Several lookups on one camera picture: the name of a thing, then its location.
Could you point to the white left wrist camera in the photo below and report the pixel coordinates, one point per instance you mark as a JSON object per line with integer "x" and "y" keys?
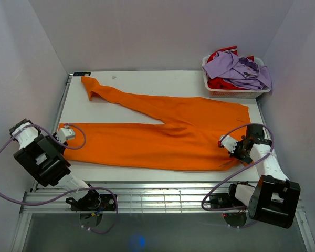
{"x": 65, "y": 134}

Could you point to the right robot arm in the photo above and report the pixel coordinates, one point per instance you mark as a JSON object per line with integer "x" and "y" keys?
{"x": 275, "y": 197}

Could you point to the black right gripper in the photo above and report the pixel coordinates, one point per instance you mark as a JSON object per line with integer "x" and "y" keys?
{"x": 234, "y": 154}

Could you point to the white plastic laundry basket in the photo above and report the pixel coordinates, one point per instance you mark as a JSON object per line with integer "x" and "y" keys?
{"x": 233, "y": 93}

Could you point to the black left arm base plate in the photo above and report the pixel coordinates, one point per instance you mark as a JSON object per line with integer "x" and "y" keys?
{"x": 105, "y": 203}

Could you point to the lilac shirt in basket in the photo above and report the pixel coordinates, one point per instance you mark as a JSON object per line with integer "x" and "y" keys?
{"x": 241, "y": 72}

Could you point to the orange trousers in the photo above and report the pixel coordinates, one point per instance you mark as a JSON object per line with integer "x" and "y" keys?
{"x": 184, "y": 140}

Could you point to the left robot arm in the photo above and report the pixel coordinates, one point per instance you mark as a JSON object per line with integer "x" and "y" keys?
{"x": 43, "y": 158}

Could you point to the black label on table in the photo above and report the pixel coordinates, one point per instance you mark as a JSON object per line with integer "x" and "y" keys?
{"x": 81, "y": 74}

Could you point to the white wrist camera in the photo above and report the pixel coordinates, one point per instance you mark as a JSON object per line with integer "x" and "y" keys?
{"x": 65, "y": 134}
{"x": 227, "y": 142}

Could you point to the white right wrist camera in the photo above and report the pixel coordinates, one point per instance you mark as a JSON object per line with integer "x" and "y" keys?
{"x": 227, "y": 142}

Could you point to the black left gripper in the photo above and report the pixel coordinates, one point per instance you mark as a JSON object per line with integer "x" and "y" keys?
{"x": 59, "y": 145}

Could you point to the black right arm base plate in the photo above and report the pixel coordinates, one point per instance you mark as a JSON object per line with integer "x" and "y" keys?
{"x": 224, "y": 201}

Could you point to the red garment in basket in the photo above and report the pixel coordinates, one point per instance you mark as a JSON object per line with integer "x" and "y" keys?
{"x": 221, "y": 83}

